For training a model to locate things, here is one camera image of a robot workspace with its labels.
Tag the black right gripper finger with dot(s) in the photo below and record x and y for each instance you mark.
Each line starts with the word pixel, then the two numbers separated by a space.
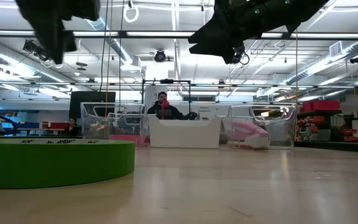
pixel 216 31
pixel 228 48

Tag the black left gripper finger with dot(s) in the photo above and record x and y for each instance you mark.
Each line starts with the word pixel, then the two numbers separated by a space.
pixel 69 42
pixel 51 40

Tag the pink stapler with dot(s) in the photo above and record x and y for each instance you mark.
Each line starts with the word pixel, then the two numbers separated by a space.
pixel 247 133

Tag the green tape roll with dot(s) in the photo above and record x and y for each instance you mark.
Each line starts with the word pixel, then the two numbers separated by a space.
pixel 42 165

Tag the black monitor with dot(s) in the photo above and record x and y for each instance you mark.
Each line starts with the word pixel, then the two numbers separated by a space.
pixel 89 102

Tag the person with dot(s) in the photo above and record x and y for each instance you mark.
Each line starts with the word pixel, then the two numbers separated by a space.
pixel 166 112
pixel 72 127

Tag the white plastic bin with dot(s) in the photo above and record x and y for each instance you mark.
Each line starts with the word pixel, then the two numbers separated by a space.
pixel 185 133

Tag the black ceiling fixture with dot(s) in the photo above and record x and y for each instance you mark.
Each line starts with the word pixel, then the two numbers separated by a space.
pixel 357 59

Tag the clear plastic bin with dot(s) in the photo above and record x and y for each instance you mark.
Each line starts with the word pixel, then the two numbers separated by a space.
pixel 135 121
pixel 281 133

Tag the red crate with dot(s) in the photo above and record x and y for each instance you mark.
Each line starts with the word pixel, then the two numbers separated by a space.
pixel 320 105

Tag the black shelving rack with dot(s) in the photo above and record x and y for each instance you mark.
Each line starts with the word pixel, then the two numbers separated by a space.
pixel 322 112

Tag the black overhead camera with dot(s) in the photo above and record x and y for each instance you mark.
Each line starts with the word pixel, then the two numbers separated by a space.
pixel 237 57
pixel 31 46

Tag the silver ventilation duct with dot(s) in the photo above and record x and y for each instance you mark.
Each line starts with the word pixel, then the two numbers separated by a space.
pixel 113 43

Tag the thin black frame bar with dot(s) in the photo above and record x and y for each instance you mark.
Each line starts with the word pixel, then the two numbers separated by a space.
pixel 259 86

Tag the black overhead frame beam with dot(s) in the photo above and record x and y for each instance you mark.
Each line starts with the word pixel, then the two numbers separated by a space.
pixel 123 34

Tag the black ceiling dome camera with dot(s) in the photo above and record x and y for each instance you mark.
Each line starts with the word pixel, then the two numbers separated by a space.
pixel 159 56

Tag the black metal frame stand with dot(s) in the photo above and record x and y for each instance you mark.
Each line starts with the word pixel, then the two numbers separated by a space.
pixel 166 81

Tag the black table frame rail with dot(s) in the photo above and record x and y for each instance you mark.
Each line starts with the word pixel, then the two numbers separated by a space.
pixel 337 146

